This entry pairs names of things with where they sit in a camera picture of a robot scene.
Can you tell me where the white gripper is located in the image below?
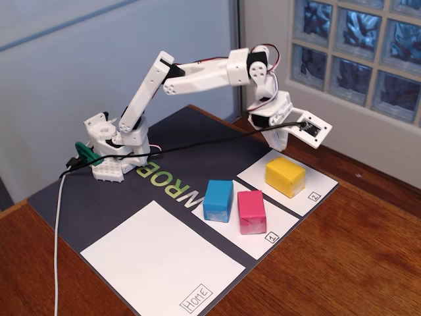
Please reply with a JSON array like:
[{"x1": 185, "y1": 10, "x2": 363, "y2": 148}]
[{"x1": 246, "y1": 91, "x2": 294, "y2": 152}]

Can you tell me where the yellow paper box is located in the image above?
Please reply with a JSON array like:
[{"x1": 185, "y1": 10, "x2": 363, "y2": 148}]
[{"x1": 265, "y1": 155, "x2": 307, "y2": 199}]

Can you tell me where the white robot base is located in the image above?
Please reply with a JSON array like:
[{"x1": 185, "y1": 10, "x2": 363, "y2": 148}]
[{"x1": 84, "y1": 111, "x2": 152, "y2": 182}]

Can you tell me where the pink paper box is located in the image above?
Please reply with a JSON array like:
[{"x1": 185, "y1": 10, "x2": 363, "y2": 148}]
[{"x1": 237, "y1": 190, "x2": 267, "y2": 236}]

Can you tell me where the blue paper box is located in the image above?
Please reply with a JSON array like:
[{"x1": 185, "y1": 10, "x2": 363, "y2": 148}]
[{"x1": 203, "y1": 179, "x2": 235, "y2": 223}]

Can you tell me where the white sheet marked home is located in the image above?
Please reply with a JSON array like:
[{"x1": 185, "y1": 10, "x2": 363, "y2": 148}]
[{"x1": 80, "y1": 199, "x2": 247, "y2": 316}]

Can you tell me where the white sheet marked two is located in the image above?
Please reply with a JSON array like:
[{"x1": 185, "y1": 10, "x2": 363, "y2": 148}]
[{"x1": 236, "y1": 149, "x2": 339, "y2": 217}]

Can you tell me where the white sheet marked one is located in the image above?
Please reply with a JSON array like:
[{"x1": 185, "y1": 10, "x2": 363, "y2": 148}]
[{"x1": 191, "y1": 180, "x2": 300, "y2": 261}]

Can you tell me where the glass block window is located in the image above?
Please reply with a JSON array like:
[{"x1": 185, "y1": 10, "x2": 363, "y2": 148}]
[{"x1": 285, "y1": 0, "x2": 421, "y2": 128}]

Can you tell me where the dark grey printed mat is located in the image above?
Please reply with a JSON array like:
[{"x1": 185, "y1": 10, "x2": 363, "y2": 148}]
[{"x1": 26, "y1": 105, "x2": 339, "y2": 316}]

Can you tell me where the green table clamp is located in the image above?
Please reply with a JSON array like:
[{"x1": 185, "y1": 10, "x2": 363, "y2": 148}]
[{"x1": 74, "y1": 141, "x2": 105, "y2": 166}]

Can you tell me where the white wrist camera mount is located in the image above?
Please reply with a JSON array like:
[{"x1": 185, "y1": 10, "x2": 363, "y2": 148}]
[{"x1": 285, "y1": 109, "x2": 333, "y2": 149}]

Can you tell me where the red white servo wire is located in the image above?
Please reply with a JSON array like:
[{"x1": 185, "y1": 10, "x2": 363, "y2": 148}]
[{"x1": 174, "y1": 43, "x2": 283, "y2": 99}]

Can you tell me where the grey metal door post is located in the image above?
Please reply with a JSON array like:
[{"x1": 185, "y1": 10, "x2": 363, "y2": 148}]
[{"x1": 228, "y1": 0, "x2": 246, "y2": 121}]

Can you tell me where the black camera cable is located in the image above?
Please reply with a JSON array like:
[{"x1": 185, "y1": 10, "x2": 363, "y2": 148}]
[{"x1": 58, "y1": 121, "x2": 309, "y2": 180}]

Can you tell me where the white cable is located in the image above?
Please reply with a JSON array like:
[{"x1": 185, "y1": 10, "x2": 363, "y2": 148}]
[{"x1": 52, "y1": 176, "x2": 66, "y2": 316}]

